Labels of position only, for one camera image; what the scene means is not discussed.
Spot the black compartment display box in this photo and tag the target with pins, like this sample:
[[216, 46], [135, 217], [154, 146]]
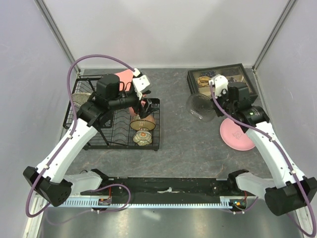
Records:
[[233, 72]]

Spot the pink folded cloth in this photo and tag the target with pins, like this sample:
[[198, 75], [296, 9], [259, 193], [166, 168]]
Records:
[[125, 78]]

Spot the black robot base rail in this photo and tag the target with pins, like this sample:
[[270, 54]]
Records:
[[167, 190]]

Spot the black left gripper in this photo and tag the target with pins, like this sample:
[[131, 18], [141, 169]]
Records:
[[149, 108]]

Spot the brown floral bowl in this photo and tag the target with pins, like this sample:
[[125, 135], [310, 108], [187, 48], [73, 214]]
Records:
[[147, 123]]

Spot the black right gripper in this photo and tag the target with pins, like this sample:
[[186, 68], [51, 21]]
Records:
[[219, 112]]

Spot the pink ceramic mug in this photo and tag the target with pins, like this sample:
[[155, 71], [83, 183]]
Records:
[[135, 118]]

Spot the speckled ceramic plate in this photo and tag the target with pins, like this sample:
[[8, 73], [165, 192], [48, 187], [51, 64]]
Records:
[[80, 98]]

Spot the small white patterned bowl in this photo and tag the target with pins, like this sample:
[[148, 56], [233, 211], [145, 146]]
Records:
[[142, 138]]

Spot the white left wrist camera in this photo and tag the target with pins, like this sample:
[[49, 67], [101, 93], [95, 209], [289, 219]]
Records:
[[140, 82]]

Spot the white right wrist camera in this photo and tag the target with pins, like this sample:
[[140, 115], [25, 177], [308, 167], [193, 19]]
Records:
[[217, 84]]

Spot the blue patterned fabric roll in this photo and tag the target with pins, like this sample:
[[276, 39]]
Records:
[[209, 74]]

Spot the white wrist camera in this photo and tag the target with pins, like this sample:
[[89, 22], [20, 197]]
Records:
[[217, 84], [140, 82]]

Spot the black wire dish rack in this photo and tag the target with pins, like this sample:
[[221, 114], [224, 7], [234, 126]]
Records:
[[116, 133]]

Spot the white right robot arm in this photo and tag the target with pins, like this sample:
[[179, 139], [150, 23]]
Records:
[[290, 189]]

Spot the clear glass plate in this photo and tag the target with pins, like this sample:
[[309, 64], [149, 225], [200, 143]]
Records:
[[200, 106]]

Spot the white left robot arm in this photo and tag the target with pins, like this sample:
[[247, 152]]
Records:
[[49, 177]]

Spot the pink plate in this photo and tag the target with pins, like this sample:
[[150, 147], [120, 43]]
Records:
[[234, 137]]

